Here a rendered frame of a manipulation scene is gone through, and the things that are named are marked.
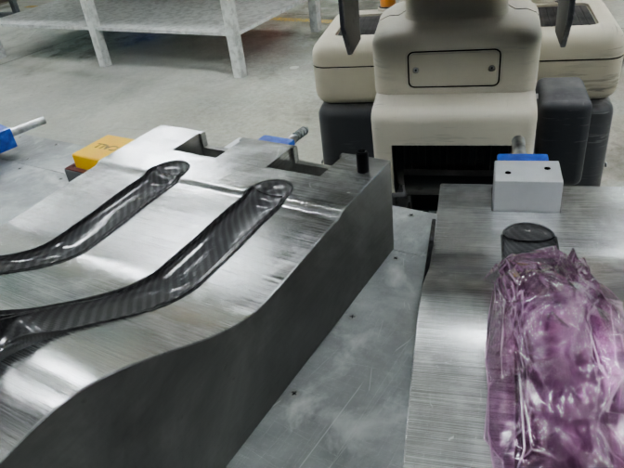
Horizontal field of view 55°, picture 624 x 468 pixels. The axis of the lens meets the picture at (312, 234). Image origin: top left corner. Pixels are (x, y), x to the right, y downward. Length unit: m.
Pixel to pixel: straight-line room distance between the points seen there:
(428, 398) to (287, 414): 0.14
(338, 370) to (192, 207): 0.17
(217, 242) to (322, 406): 0.14
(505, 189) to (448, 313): 0.18
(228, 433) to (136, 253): 0.15
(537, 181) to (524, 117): 0.36
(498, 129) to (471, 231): 0.39
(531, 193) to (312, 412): 0.24
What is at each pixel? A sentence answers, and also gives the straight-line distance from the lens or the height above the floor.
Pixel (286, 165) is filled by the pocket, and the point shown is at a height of 0.88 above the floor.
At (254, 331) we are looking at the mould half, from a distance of 0.37.
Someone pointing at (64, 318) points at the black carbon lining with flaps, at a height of 0.91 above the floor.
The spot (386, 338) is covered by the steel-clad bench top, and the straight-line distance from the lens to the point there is 0.46.
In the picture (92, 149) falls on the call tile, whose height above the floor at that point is 0.84.
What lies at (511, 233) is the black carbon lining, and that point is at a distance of 0.48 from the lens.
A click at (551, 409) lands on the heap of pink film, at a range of 0.28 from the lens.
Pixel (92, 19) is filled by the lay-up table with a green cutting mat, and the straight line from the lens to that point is 4.35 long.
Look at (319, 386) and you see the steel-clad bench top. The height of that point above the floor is 0.80.
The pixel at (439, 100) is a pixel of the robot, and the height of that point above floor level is 0.80.
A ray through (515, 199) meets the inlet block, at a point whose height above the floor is 0.87.
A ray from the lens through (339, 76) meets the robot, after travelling 1.16.
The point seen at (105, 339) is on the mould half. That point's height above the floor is 0.92.
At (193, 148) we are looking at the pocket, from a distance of 0.61.
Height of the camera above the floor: 1.12
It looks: 33 degrees down
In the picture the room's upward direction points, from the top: 7 degrees counter-clockwise
